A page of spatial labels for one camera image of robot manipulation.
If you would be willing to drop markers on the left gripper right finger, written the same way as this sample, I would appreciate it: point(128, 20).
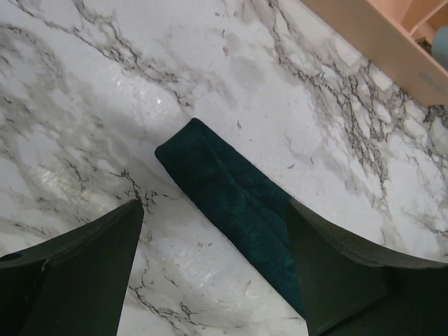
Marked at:
point(353, 286)

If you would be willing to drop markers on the dark green tie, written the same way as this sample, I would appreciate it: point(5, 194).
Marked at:
point(238, 199)

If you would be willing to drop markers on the orange desk file organizer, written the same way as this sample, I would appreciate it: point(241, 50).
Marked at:
point(389, 34)

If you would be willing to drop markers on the light blue eraser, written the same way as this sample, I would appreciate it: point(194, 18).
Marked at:
point(439, 49)

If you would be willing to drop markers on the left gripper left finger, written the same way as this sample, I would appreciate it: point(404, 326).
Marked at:
point(75, 283)

